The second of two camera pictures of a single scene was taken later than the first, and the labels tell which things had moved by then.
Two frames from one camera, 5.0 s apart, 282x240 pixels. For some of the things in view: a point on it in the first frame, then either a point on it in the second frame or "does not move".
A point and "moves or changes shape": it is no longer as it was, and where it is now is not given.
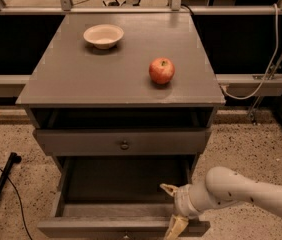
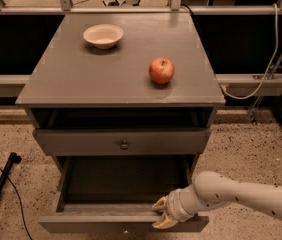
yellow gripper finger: [169, 188] -> [161, 203]
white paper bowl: [103, 36] does not move
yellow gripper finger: [176, 227] -> [167, 222]
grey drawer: [118, 198] moves or changes shape
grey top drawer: [123, 141] does not move
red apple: [161, 70] does not move
